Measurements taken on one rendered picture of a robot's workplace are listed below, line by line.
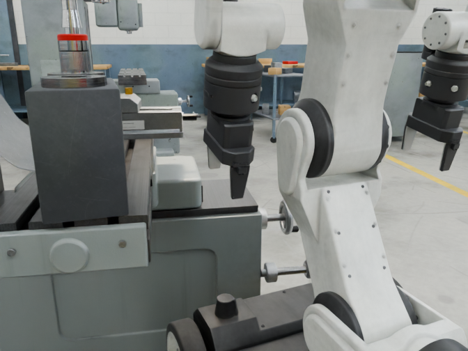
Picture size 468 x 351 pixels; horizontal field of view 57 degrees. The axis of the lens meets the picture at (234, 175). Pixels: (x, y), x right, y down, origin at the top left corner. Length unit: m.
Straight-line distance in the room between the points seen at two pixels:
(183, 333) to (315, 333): 0.29
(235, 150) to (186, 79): 7.15
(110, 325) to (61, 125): 0.87
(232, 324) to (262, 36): 0.59
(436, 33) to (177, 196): 0.74
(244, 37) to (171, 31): 7.17
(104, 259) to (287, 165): 0.35
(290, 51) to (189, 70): 1.83
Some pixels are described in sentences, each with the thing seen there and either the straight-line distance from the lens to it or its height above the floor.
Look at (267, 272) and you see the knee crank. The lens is 1.33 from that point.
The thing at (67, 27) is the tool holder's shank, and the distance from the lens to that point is 0.77.
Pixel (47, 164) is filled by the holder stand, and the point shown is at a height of 1.01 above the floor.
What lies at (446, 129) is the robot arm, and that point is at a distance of 0.93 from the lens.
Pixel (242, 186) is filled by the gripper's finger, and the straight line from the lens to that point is 0.69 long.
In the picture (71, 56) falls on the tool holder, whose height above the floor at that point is 1.15.
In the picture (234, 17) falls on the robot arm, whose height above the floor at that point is 1.21.
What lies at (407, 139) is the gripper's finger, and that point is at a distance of 1.01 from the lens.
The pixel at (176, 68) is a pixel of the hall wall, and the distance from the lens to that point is 7.79.
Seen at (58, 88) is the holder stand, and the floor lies 1.11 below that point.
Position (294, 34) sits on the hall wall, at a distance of 8.16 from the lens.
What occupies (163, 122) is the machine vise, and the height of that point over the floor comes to 0.97.
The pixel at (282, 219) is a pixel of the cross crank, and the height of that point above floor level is 0.62.
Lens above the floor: 1.17
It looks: 17 degrees down
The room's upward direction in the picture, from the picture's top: straight up
